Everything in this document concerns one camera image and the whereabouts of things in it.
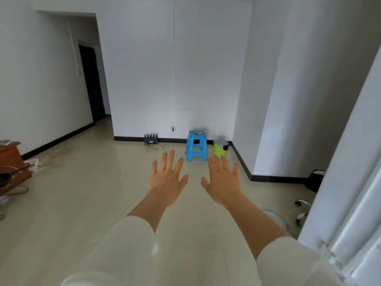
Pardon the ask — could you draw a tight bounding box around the person's left hand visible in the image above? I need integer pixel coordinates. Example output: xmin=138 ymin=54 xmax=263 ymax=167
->
xmin=146 ymin=149 xmax=190 ymax=208

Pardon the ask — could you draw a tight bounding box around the person's right hand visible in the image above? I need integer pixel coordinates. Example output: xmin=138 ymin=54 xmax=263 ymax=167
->
xmin=201 ymin=155 xmax=243 ymax=207

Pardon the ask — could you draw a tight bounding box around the person's right forearm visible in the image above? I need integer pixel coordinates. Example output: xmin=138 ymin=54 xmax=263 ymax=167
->
xmin=223 ymin=192 xmax=346 ymax=286

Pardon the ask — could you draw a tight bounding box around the person's left forearm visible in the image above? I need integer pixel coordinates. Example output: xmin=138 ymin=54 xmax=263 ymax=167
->
xmin=61 ymin=192 xmax=167 ymax=286

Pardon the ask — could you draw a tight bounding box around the black baseboard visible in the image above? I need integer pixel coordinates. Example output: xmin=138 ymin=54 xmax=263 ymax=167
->
xmin=21 ymin=114 xmax=310 ymax=184

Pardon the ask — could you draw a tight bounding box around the yellow-green trash bin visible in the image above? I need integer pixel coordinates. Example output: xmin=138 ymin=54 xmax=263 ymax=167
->
xmin=213 ymin=139 xmax=230 ymax=158

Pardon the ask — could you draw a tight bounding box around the blue plastic stool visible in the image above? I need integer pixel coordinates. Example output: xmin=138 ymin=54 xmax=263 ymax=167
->
xmin=185 ymin=130 xmax=209 ymax=162

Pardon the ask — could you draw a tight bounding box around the chrome chair base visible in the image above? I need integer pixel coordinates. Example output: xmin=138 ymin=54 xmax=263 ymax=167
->
xmin=294 ymin=199 xmax=312 ymax=227

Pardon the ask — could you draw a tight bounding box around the black bag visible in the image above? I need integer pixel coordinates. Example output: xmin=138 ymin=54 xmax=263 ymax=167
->
xmin=304 ymin=169 xmax=327 ymax=194

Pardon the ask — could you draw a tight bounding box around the white box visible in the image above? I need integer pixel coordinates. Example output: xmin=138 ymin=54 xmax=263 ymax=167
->
xmin=23 ymin=157 xmax=43 ymax=173

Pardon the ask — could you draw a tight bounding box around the brown wooden cabinet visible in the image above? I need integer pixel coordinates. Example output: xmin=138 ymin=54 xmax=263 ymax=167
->
xmin=0 ymin=141 xmax=33 ymax=196

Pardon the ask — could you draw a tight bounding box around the thin router cable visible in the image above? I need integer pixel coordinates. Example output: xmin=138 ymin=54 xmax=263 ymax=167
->
xmin=147 ymin=131 xmax=175 ymax=152

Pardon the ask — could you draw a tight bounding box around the white door frame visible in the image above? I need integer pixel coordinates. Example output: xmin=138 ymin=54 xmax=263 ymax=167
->
xmin=297 ymin=44 xmax=381 ymax=286

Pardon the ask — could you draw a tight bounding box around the white wall cable conduit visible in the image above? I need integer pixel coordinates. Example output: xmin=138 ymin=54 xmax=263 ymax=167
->
xmin=66 ymin=20 xmax=81 ymax=76

